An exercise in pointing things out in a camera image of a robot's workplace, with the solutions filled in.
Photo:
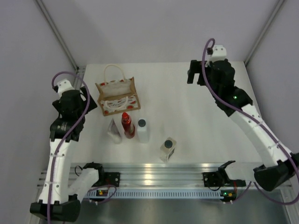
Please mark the left aluminium frame post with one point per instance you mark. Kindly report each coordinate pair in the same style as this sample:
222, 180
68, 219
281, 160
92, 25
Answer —
53, 27

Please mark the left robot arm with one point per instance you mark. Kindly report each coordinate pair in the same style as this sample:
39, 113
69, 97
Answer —
60, 201

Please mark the white bottle grey cap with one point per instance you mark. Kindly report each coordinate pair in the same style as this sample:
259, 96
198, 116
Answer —
142, 130

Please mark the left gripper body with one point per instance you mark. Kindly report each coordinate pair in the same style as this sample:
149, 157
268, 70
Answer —
82, 109

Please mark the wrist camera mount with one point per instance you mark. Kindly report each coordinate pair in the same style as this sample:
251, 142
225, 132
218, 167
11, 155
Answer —
219, 53
63, 86

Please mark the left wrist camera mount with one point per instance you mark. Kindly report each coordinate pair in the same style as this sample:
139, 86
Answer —
63, 86

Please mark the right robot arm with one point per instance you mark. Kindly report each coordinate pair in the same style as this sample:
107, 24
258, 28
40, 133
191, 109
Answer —
279, 164

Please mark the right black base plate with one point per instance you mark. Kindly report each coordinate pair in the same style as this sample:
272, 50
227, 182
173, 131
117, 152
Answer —
211, 179

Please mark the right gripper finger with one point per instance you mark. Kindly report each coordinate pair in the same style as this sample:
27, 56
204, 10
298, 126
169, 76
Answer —
195, 68
200, 71

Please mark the aluminium frame post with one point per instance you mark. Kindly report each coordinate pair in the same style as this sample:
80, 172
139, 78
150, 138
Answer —
279, 4
53, 27

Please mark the slotted cable duct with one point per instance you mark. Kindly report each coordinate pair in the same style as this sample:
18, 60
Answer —
158, 194

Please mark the aluminium mounting rail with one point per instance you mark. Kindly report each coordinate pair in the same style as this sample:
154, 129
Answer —
160, 175

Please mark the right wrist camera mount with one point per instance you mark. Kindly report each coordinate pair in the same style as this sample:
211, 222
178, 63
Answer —
219, 53

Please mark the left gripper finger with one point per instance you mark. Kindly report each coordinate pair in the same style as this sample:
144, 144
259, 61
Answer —
84, 93
92, 104

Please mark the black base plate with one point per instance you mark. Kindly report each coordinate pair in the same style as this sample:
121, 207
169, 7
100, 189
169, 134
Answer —
211, 179
112, 178

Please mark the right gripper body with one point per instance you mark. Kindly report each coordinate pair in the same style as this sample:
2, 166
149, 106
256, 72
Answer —
208, 70

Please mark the red liquid bottle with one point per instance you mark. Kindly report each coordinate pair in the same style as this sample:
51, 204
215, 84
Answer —
128, 126

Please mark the right aluminium frame post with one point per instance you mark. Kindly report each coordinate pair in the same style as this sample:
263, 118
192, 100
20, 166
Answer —
279, 4

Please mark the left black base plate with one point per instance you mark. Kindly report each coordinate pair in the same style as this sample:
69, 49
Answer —
112, 178

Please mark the clear square bottle black label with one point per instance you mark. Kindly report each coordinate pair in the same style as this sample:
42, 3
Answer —
167, 149

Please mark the burlap watermelon canvas bag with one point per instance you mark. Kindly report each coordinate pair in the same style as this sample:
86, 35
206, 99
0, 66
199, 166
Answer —
117, 96

